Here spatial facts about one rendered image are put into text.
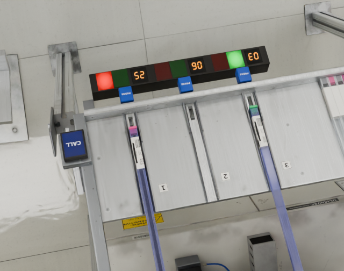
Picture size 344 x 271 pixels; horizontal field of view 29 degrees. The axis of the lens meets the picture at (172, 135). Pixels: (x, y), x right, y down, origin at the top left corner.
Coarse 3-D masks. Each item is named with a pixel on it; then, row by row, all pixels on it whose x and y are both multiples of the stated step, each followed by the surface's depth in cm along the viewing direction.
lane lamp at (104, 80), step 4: (108, 72) 126; (96, 76) 125; (100, 76) 125; (104, 76) 125; (108, 76) 125; (100, 80) 125; (104, 80) 125; (108, 80) 125; (112, 80) 125; (100, 84) 125; (104, 84) 125; (108, 84) 125; (112, 84) 125; (100, 88) 124; (104, 88) 124; (108, 88) 124
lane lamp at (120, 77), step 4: (112, 72) 126; (116, 72) 126; (120, 72) 126; (124, 72) 126; (112, 76) 125; (116, 76) 125; (120, 76) 125; (124, 76) 125; (116, 80) 125; (120, 80) 125; (124, 80) 125; (128, 80) 125; (116, 84) 125; (120, 84) 125; (124, 84) 125; (128, 84) 125
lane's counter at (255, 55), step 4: (256, 48) 129; (244, 52) 128; (248, 52) 128; (252, 52) 128; (256, 52) 128; (248, 56) 128; (252, 56) 128; (256, 56) 128; (260, 56) 128; (248, 60) 128; (252, 60) 128; (256, 60) 128; (260, 60) 128; (248, 64) 127
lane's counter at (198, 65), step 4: (188, 60) 127; (192, 60) 127; (196, 60) 127; (200, 60) 127; (188, 64) 127; (192, 64) 127; (196, 64) 127; (200, 64) 127; (204, 64) 127; (192, 68) 127; (196, 68) 127; (200, 68) 127; (204, 68) 127; (192, 72) 126; (196, 72) 126; (200, 72) 126
